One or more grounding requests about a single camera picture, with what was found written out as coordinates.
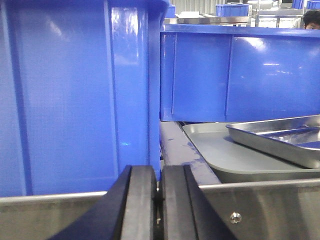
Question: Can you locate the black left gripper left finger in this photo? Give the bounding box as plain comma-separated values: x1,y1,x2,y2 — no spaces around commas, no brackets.
51,165,157,240

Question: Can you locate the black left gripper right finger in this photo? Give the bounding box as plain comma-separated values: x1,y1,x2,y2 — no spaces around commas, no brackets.
160,165,236,240

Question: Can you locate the silver metal tray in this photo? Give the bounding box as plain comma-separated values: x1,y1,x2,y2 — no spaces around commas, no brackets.
226,114,320,169

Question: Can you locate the grey plastic tray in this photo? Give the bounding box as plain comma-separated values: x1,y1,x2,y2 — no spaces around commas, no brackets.
182,122,320,183

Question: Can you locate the large blue plastic crate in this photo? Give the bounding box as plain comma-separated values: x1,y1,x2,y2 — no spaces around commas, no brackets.
0,0,169,197

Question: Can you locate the blue plastic crate right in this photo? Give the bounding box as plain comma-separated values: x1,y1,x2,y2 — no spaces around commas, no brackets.
160,24,320,122

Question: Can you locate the distant blue crate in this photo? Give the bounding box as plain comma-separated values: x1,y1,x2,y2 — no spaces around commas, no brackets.
215,3,250,17

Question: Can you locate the person head in background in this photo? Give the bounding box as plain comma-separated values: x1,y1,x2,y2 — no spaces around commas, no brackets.
302,10,320,30

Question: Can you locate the silver screw in rail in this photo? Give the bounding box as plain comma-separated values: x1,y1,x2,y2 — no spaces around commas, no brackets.
229,212,242,225

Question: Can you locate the steel side guide rail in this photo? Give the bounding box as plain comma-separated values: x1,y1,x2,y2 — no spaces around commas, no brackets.
160,121,221,186

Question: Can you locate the stainless steel shelf front rail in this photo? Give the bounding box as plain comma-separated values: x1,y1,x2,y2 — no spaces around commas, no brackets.
0,179,320,240

